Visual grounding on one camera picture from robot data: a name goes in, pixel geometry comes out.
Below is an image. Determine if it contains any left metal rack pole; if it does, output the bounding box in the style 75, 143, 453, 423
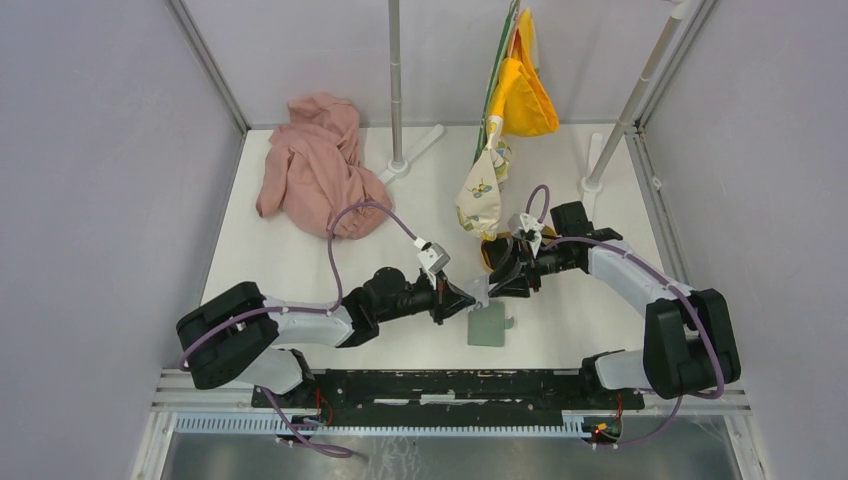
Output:
378, 0, 446, 186

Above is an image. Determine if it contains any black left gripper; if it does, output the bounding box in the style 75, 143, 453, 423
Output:
376, 268, 475, 324

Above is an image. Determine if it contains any cartoon print children's garment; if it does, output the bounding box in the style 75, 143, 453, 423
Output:
455, 0, 560, 243

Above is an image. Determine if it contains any metal rack pole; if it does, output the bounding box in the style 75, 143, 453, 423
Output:
378, 0, 446, 186
579, 0, 694, 220

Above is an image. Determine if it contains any yellow oval tray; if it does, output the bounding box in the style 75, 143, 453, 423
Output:
481, 225, 556, 278

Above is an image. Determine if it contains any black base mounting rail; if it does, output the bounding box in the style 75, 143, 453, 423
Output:
277, 369, 645, 427

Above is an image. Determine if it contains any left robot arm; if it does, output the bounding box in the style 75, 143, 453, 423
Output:
176, 267, 476, 408

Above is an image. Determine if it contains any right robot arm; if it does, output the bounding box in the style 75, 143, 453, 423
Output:
481, 201, 742, 408

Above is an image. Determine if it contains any white slotted cable duct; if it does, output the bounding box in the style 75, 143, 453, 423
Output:
173, 413, 588, 439

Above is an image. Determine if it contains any right metal rack pole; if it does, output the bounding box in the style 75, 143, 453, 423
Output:
579, 0, 694, 220

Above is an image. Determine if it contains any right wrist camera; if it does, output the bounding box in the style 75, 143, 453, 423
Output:
508, 213, 545, 257

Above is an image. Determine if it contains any pink crumpled garment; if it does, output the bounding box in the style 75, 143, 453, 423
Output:
255, 93, 393, 239

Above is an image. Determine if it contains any white credit card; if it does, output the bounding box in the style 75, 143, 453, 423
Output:
465, 275, 489, 312

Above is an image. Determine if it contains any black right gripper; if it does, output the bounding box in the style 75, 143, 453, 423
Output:
485, 234, 576, 299

